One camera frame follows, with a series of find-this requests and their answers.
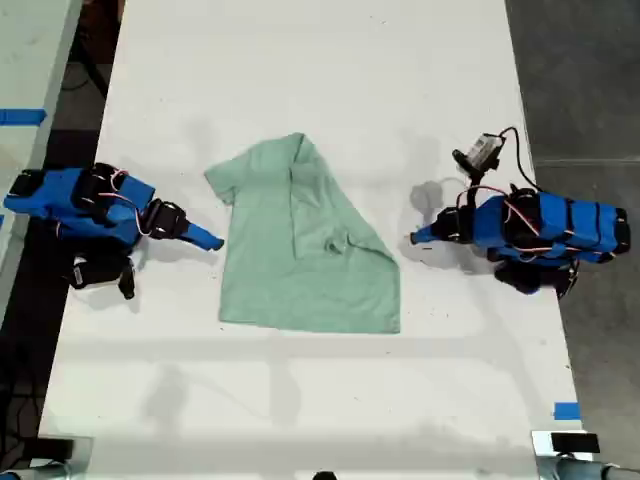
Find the short black camera stalk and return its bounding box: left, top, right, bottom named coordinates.
left=115, top=258, right=137, bottom=301

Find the black camera box silver face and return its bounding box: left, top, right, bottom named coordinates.
left=466, top=132, right=505, bottom=172

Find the grey metal clamp bracket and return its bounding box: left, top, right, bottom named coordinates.
left=530, top=428, right=640, bottom=480
left=0, top=434, right=95, bottom=480

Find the long blue tape strip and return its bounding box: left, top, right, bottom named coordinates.
left=0, top=107, right=48, bottom=126

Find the black camera box white label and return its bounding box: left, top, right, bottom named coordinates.
left=66, top=254, right=121, bottom=291

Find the short blue tape strip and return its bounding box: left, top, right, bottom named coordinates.
left=553, top=401, right=583, bottom=422

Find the black camera cable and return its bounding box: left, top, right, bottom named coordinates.
left=498, top=125, right=542, bottom=193

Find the pale green T-shirt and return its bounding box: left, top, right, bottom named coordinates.
left=203, top=131, right=403, bottom=336

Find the curved black camera stalk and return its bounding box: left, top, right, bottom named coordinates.
left=451, top=148, right=490, bottom=187

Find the small black box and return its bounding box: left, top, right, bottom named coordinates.
left=35, top=436, right=76, bottom=459
left=550, top=432, right=601, bottom=454

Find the white side table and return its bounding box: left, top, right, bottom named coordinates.
left=0, top=0, right=85, bottom=321

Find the dark floor cable loop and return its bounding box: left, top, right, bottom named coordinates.
left=60, top=58, right=104, bottom=94

